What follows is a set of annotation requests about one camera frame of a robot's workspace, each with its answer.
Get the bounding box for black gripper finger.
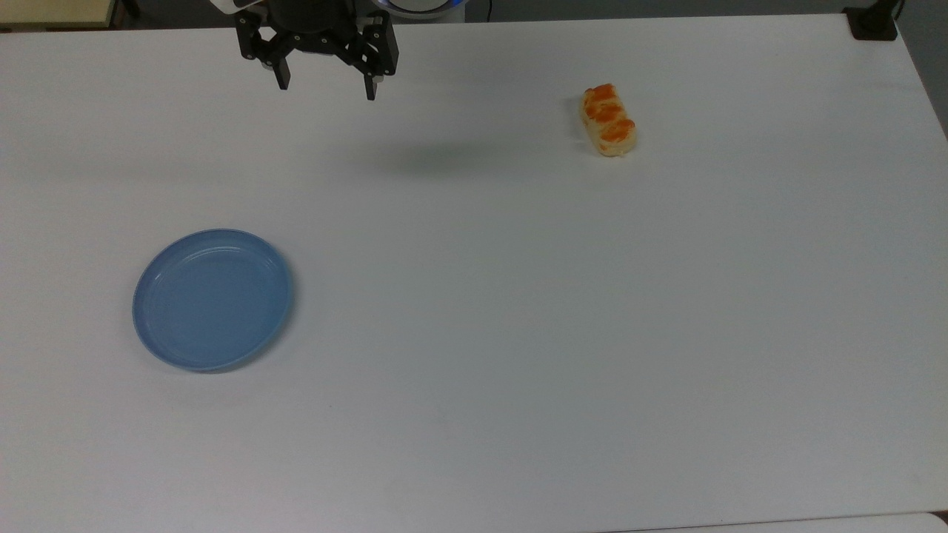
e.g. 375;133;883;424
342;13;400;101
236;10;296;92

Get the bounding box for blue round plate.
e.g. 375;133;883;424
132;228;295;372

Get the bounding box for robot base with blue ring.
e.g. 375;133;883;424
376;0;469;20

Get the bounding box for orange glazed bread roll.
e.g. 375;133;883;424
578;83;638;158

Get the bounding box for black table clamp mount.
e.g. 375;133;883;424
843;0;907;42

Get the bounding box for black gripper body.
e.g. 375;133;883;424
261;0;358;58

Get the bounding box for beige wooden furniture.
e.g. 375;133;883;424
0;0;123;32

